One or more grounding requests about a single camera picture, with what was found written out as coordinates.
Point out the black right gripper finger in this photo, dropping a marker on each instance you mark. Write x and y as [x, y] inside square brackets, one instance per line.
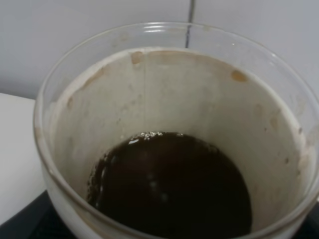
[38, 220]

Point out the blue sleeved paper cup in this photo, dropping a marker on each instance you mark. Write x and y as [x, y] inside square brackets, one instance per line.
[169, 76]

